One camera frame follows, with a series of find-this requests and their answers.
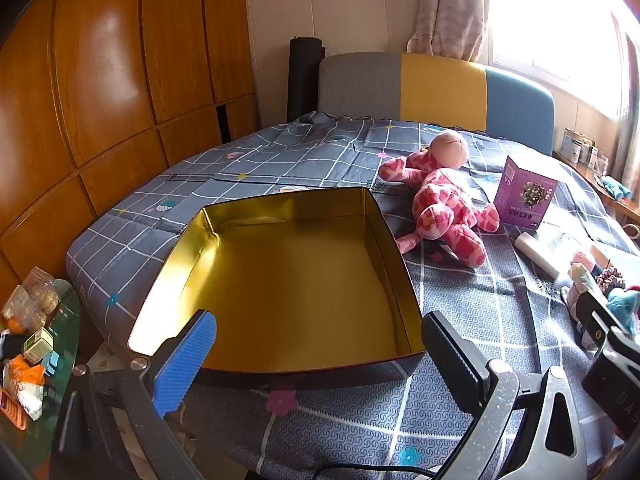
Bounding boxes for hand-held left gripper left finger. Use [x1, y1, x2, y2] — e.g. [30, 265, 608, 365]
[50, 309, 219, 480]

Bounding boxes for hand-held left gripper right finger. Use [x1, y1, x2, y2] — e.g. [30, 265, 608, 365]
[421, 311, 588, 480]

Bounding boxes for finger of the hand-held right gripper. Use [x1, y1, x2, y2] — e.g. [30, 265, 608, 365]
[575, 290, 628, 356]

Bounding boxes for blue plush toy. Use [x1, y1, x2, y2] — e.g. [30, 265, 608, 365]
[607, 287, 640, 336]

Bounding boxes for cream towel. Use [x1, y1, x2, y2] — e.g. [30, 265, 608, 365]
[567, 264, 601, 301]

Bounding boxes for pink satin scrunchie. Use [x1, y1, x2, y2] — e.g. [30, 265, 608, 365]
[595, 267, 626, 288]

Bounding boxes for pink towel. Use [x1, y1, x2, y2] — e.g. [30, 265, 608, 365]
[570, 250, 598, 272]

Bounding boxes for white plastic bag roll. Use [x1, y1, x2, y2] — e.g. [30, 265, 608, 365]
[515, 231, 561, 281]

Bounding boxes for gold tin box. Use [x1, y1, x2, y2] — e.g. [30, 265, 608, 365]
[127, 186, 426, 388]

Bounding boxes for wooden side desk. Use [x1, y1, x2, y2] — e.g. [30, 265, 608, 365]
[552, 150, 640, 241]

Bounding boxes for glass side table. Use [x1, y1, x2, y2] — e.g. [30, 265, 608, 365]
[0, 280, 81, 441]

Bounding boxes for teal plush toy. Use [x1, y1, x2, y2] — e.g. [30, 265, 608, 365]
[600, 176, 632, 201]

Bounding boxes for green white small box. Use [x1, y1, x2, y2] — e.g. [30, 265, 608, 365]
[22, 327, 55, 365]

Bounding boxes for purple cardboard box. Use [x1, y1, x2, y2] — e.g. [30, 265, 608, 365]
[495, 155, 559, 231]

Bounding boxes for pink spotted plush giraffe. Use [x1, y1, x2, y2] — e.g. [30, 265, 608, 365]
[378, 130, 501, 267]

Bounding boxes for orange packet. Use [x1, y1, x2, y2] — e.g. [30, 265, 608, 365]
[2, 355, 46, 428]

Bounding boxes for clear snack bag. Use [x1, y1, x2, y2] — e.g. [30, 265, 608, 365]
[2, 267, 61, 331]

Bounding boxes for clear small containers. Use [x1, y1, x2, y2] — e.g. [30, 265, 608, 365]
[580, 142, 608, 173]

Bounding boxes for beige patterned curtain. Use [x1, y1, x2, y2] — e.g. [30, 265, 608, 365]
[406, 0, 493, 61]
[615, 25, 640, 186]

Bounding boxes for grey yellow blue headboard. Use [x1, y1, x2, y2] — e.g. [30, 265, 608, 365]
[317, 52, 557, 158]

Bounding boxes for brown wooden wardrobe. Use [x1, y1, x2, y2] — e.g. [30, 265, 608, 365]
[0, 0, 261, 281]

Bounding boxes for black rolled mat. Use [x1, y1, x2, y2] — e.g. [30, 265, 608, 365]
[286, 36, 326, 123]

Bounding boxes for bright window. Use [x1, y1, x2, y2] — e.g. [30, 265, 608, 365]
[487, 0, 631, 121]

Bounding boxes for black cable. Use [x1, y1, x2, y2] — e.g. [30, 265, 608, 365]
[300, 464, 441, 480]

